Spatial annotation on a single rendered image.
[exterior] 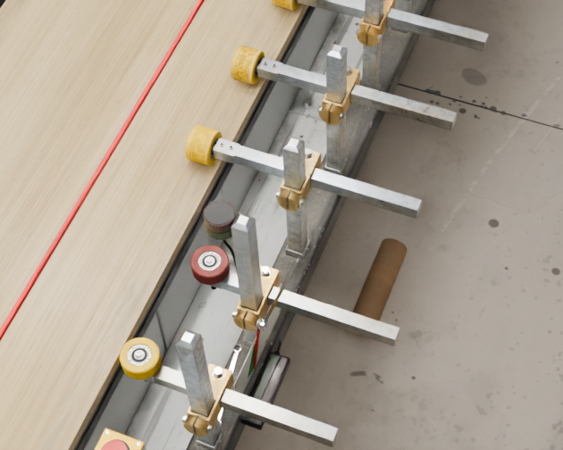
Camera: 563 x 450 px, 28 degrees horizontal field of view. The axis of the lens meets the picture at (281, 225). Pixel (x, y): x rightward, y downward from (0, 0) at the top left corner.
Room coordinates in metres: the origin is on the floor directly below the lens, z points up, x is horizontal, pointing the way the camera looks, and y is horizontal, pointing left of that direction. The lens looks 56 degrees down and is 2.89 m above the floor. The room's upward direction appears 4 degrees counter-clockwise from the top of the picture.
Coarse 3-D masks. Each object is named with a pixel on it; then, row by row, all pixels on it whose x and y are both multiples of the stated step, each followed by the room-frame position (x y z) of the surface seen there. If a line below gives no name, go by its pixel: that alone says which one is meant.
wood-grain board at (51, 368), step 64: (64, 0) 2.03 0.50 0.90; (128, 0) 2.02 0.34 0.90; (192, 0) 2.00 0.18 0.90; (256, 0) 1.99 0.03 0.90; (0, 64) 1.83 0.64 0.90; (64, 64) 1.82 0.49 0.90; (128, 64) 1.80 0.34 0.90; (192, 64) 1.79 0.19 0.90; (0, 128) 1.63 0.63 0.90; (64, 128) 1.62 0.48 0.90; (128, 128) 1.61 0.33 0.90; (192, 128) 1.60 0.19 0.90; (0, 192) 1.45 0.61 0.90; (64, 192) 1.44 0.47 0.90; (128, 192) 1.43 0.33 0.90; (192, 192) 1.42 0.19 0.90; (0, 256) 1.29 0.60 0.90; (64, 256) 1.28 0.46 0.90; (128, 256) 1.27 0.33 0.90; (0, 320) 1.13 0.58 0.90; (64, 320) 1.12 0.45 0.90; (128, 320) 1.11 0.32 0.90; (0, 384) 0.99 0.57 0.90; (64, 384) 0.98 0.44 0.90; (0, 448) 0.85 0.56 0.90; (64, 448) 0.84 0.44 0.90
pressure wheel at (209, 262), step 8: (200, 248) 1.27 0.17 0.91; (208, 248) 1.27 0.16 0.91; (216, 248) 1.27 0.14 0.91; (192, 256) 1.25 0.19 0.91; (200, 256) 1.25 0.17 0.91; (208, 256) 1.25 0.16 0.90; (216, 256) 1.25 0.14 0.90; (224, 256) 1.25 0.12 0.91; (192, 264) 1.23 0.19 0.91; (200, 264) 1.23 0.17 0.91; (208, 264) 1.23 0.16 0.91; (216, 264) 1.23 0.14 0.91; (224, 264) 1.23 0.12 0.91; (192, 272) 1.23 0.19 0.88; (200, 272) 1.21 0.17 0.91; (208, 272) 1.21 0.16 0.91; (216, 272) 1.21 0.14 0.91; (224, 272) 1.21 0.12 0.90; (200, 280) 1.21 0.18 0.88; (208, 280) 1.20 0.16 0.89; (216, 280) 1.20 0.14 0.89
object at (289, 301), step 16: (224, 288) 1.21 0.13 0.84; (288, 304) 1.15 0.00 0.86; (304, 304) 1.15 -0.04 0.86; (320, 304) 1.14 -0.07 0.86; (320, 320) 1.12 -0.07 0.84; (336, 320) 1.11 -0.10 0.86; (352, 320) 1.10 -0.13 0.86; (368, 320) 1.10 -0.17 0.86; (368, 336) 1.08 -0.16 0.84; (384, 336) 1.06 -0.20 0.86
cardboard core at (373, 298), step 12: (384, 240) 1.80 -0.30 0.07; (396, 240) 1.79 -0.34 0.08; (384, 252) 1.75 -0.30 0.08; (396, 252) 1.75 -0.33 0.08; (384, 264) 1.71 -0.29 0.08; (396, 264) 1.71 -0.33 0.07; (372, 276) 1.67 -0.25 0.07; (384, 276) 1.67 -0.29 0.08; (396, 276) 1.68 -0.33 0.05; (372, 288) 1.63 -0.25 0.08; (384, 288) 1.63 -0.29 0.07; (360, 300) 1.60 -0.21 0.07; (372, 300) 1.59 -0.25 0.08; (384, 300) 1.60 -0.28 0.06; (360, 312) 1.55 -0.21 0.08; (372, 312) 1.55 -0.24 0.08
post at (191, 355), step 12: (180, 336) 0.94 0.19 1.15; (192, 336) 0.93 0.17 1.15; (180, 348) 0.92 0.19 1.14; (192, 348) 0.91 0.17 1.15; (180, 360) 0.92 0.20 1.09; (192, 360) 0.91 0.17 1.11; (204, 360) 0.93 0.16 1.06; (192, 372) 0.91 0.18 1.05; (204, 372) 0.92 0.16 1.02; (192, 384) 0.91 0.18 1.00; (204, 384) 0.92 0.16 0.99; (192, 396) 0.92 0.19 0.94; (204, 396) 0.91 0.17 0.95; (192, 408) 0.92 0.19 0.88; (204, 408) 0.91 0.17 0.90; (216, 420) 0.93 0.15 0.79; (216, 432) 0.93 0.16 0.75
